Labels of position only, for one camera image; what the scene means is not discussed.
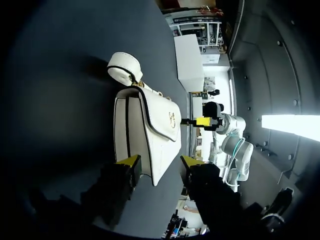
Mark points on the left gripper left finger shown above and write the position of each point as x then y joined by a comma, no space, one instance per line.
117,180

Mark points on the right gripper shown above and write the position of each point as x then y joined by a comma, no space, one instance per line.
213,110

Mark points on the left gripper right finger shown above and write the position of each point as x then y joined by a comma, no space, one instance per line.
210,190

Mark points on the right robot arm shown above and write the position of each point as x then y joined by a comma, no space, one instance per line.
237,148

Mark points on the large white block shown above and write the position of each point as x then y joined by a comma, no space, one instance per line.
188,60

